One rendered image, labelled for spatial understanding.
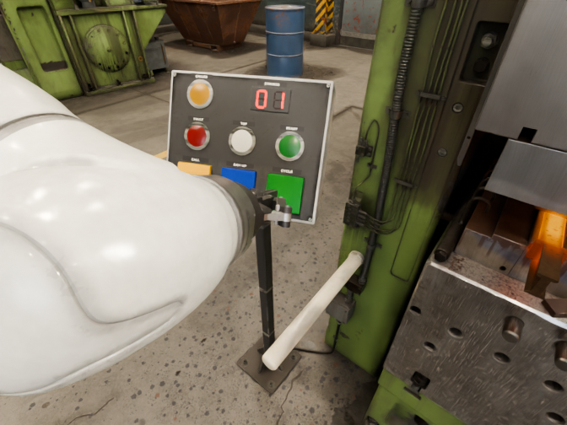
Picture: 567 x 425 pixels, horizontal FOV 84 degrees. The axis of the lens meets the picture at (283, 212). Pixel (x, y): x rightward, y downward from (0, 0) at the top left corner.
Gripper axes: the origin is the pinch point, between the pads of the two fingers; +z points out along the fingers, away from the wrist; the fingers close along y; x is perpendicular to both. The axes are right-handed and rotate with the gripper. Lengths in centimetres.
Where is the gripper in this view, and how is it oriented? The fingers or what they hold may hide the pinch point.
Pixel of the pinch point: (267, 200)
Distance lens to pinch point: 51.1
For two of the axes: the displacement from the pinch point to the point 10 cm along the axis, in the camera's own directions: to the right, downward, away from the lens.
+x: 1.2, -9.8, -1.6
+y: 9.7, 1.5, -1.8
